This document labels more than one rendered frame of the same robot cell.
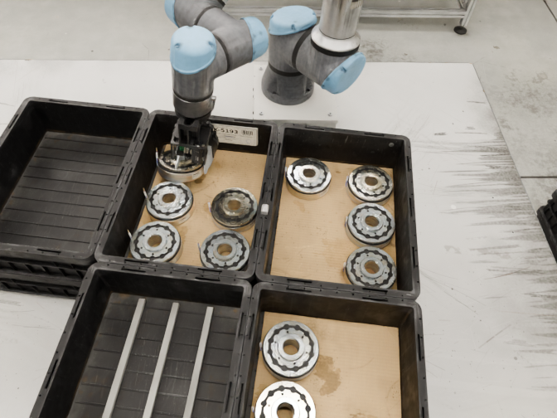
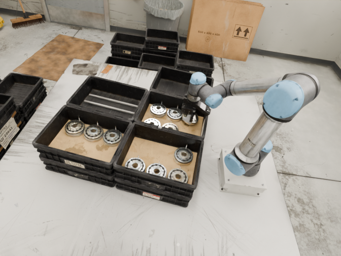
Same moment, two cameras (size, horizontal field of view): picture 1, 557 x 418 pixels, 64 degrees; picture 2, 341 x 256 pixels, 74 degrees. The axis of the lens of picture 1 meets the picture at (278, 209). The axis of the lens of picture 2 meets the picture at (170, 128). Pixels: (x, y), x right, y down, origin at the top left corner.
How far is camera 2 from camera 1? 99 cm
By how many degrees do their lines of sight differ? 53
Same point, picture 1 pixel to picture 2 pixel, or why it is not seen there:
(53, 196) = (181, 91)
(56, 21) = (324, 128)
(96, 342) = (130, 98)
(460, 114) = not seen: outside the picture
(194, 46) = (194, 75)
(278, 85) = not seen: hidden behind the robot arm
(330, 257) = (145, 158)
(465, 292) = (128, 230)
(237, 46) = (203, 92)
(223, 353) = not seen: hidden behind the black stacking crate
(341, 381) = (98, 151)
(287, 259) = (147, 144)
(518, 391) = (76, 236)
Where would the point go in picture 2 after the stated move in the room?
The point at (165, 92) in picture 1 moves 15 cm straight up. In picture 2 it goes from (244, 130) to (252, 115)
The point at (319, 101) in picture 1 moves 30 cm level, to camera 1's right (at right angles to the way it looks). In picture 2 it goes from (237, 177) to (241, 234)
